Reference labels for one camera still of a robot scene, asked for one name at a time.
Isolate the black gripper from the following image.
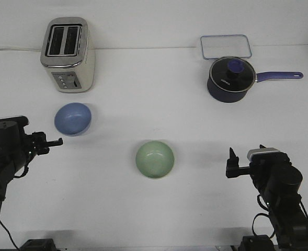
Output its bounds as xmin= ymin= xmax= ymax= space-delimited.
xmin=225 ymin=144 xmax=290 ymax=183
xmin=23 ymin=132 xmax=63 ymax=156

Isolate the blue bowl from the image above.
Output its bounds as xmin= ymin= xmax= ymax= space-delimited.
xmin=54 ymin=102 xmax=92 ymax=136

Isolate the green bowl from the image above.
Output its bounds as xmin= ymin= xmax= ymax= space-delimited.
xmin=135 ymin=141 xmax=175 ymax=179

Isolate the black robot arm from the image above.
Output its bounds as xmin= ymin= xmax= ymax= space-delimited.
xmin=226 ymin=145 xmax=308 ymax=250
xmin=0 ymin=116 xmax=63 ymax=212

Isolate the glass pot lid purple knob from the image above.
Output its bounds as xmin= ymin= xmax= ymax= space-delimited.
xmin=209 ymin=56 xmax=256 ymax=93

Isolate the silver two-slot toaster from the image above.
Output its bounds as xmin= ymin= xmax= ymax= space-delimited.
xmin=40 ymin=17 xmax=96 ymax=93

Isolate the clear container lid blue rim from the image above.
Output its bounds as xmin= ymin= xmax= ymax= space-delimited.
xmin=200 ymin=35 xmax=252 ymax=60

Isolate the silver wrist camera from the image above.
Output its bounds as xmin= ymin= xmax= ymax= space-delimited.
xmin=247 ymin=147 xmax=280 ymax=162

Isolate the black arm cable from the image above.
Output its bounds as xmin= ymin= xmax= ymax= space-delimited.
xmin=0 ymin=164 xmax=30 ymax=249
xmin=252 ymin=195 xmax=308 ymax=246

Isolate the dark blue saucepan purple handle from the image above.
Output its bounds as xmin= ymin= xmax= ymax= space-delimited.
xmin=207 ymin=72 xmax=304 ymax=103

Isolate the white toaster power cord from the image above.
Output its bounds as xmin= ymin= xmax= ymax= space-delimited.
xmin=0 ymin=46 xmax=43 ymax=52

